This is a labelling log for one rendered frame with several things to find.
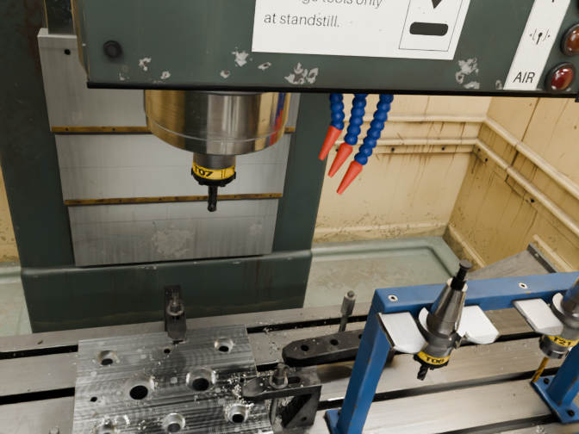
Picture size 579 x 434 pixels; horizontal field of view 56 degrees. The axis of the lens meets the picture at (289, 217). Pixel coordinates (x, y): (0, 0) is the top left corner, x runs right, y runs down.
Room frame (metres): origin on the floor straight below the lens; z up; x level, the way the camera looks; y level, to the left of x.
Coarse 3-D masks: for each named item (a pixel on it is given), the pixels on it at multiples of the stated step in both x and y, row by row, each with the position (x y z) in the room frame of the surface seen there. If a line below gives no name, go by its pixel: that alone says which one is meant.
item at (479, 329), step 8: (464, 304) 0.60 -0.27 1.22; (472, 304) 0.60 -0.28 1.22; (464, 312) 0.58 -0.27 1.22; (472, 312) 0.58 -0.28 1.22; (480, 312) 0.58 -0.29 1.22; (464, 320) 0.56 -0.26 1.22; (472, 320) 0.56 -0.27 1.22; (480, 320) 0.57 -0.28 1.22; (488, 320) 0.57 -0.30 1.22; (472, 328) 0.55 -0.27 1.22; (480, 328) 0.55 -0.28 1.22; (488, 328) 0.55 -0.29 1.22; (464, 336) 0.54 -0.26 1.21; (472, 336) 0.53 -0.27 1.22; (480, 336) 0.54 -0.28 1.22; (488, 336) 0.54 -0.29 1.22; (496, 336) 0.54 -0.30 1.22
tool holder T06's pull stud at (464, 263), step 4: (464, 260) 0.55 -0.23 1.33; (460, 264) 0.54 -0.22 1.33; (464, 264) 0.54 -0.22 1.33; (468, 264) 0.54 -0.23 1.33; (460, 268) 0.54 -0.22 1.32; (464, 268) 0.54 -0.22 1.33; (468, 268) 0.54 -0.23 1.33; (456, 272) 0.55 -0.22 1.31; (460, 272) 0.54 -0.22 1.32; (464, 272) 0.54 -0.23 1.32; (456, 276) 0.54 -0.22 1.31; (460, 276) 0.54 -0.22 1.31; (464, 276) 0.54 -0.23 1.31; (452, 280) 0.54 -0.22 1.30; (456, 280) 0.54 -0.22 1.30; (460, 280) 0.53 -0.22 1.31; (464, 280) 0.54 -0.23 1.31; (452, 284) 0.54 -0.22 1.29; (456, 284) 0.54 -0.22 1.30; (460, 284) 0.53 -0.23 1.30; (464, 284) 0.54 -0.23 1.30; (460, 288) 0.53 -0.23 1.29
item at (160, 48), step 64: (128, 0) 0.34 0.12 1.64; (192, 0) 0.35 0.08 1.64; (512, 0) 0.43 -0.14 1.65; (576, 0) 0.45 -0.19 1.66; (128, 64) 0.34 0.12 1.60; (192, 64) 0.35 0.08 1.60; (256, 64) 0.37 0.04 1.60; (320, 64) 0.38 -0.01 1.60; (384, 64) 0.40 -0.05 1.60; (448, 64) 0.42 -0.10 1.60; (576, 64) 0.46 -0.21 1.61
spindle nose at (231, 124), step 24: (144, 96) 0.52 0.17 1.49; (168, 96) 0.49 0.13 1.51; (192, 96) 0.48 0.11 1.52; (216, 96) 0.48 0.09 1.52; (240, 96) 0.49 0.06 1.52; (264, 96) 0.51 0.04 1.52; (288, 96) 0.55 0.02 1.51; (168, 120) 0.49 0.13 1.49; (192, 120) 0.48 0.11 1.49; (216, 120) 0.48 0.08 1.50; (240, 120) 0.49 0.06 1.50; (264, 120) 0.51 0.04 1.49; (168, 144) 0.50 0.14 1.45; (192, 144) 0.49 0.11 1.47; (216, 144) 0.49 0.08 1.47; (240, 144) 0.49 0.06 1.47; (264, 144) 0.51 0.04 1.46
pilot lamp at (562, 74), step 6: (558, 72) 0.44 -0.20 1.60; (564, 72) 0.44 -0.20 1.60; (570, 72) 0.45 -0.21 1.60; (552, 78) 0.44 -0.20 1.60; (558, 78) 0.44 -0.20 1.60; (564, 78) 0.44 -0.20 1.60; (570, 78) 0.45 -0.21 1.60; (552, 84) 0.44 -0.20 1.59; (558, 84) 0.44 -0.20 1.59; (564, 84) 0.45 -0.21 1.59
